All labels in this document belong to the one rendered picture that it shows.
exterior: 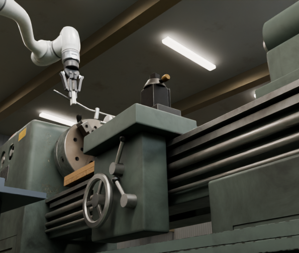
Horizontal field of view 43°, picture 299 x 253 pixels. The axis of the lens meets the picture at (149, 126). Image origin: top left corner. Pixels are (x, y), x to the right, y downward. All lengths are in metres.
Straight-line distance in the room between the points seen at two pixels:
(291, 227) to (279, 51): 0.51
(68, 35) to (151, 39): 4.03
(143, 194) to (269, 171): 0.37
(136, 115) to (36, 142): 0.96
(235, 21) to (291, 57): 4.89
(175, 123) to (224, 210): 0.36
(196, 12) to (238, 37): 0.94
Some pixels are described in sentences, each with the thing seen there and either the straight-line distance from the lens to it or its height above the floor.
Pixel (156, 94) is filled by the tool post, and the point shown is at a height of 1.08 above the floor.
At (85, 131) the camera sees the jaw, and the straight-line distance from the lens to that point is 1.77.
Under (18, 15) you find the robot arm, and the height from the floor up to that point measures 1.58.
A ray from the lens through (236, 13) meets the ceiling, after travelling 5.70.
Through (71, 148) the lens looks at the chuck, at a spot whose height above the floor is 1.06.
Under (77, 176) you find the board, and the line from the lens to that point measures 1.51.
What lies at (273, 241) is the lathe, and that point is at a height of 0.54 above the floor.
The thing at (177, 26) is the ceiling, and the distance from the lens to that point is 5.78.
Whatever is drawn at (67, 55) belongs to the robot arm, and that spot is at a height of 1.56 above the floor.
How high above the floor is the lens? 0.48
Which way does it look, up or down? 23 degrees up
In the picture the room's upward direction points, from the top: 1 degrees counter-clockwise
